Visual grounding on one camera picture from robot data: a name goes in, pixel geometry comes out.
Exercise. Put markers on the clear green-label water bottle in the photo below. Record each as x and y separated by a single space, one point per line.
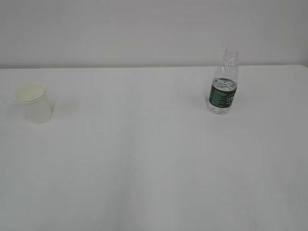
224 84

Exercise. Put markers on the white paper cup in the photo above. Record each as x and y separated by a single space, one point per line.
37 111
30 93

